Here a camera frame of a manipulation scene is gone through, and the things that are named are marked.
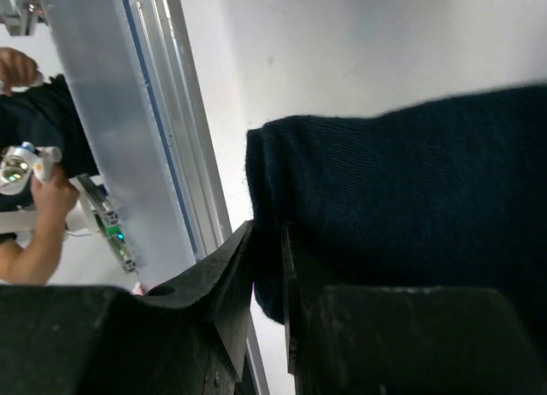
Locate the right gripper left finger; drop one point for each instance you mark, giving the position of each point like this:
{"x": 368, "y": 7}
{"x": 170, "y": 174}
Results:
{"x": 197, "y": 323}

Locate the white teleoperation controller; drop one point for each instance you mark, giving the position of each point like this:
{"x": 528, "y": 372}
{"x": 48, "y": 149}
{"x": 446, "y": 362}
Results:
{"x": 20, "y": 163}

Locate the dark navy sock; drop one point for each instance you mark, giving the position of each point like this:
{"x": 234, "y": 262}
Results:
{"x": 449, "y": 192}

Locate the aluminium rail frame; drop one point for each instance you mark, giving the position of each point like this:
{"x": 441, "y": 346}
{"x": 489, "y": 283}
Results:
{"x": 131, "y": 73}

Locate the green circuit board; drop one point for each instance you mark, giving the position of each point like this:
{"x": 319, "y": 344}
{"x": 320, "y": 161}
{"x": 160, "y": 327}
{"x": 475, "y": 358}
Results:
{"x": 105, "y": 218}

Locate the operator right hand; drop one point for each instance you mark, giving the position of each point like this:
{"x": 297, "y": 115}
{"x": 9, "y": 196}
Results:
{"x": 53, "y": 200}

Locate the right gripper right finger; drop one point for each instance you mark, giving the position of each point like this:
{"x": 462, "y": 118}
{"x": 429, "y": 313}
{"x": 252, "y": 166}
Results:
{"x": 304, "y": 277}

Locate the operator forearm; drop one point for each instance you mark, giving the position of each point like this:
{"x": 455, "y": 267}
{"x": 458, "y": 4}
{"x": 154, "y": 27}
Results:
{"x": 34, "y": 264}

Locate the operator left hand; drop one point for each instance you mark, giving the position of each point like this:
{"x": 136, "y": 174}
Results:
{"x": 17, "y": 70}

